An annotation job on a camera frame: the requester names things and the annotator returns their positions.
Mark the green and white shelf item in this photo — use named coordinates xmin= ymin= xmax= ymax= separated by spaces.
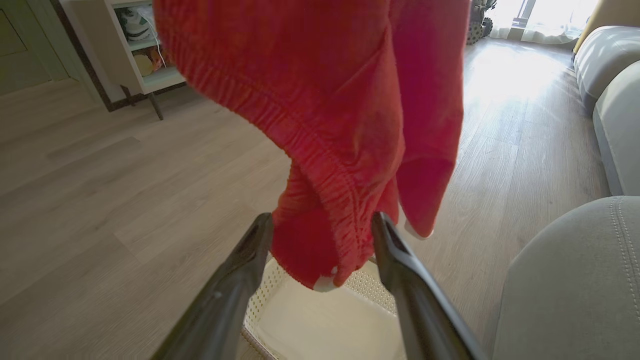
xmin=117 ymin=5 xmax=157 ymax=43

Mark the red garment with white stripes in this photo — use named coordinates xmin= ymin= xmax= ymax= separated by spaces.
xmin=152 ymin=0 xmax=472 ymax=293

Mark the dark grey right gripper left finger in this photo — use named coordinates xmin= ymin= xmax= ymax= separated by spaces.
xmin=151 ymin=213 xmax=275 ymax=360

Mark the white open shelf cabinet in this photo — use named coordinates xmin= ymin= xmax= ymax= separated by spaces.
xmin=59 ymin=0 xmax=188 ymax=121

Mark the dark wheeled toy vehicle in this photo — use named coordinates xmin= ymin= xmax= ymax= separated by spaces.
xmin=466 ymin=0 xmax=499 ymax=46

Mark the green door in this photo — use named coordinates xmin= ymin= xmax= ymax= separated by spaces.
xmin=0 ymin=0 xmax=70 ymax=97

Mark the white perforated laundry basket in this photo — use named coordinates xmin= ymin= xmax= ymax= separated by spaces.
xmin=240 ymin=254 xmax=408 ymax=360

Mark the white sheer curtain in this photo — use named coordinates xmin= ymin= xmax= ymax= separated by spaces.
xmin=489 ymin=0 xmax=598 ymax=46

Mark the grey fabric sofa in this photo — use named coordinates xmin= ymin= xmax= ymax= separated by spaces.
xmin=492 ymin=25 xmax=640 ymax=360

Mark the yellow cushion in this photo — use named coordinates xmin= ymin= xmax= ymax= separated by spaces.
xmin=573 ymin=0 xmax=640 ymax=54

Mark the orange toy on shelf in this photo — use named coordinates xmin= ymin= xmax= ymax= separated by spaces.
xmin=132 ymin=47 xmax=173 ymax=77

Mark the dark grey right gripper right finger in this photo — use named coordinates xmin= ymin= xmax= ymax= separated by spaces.
xmin=371 ymin=211 xmax=487 ymax=360

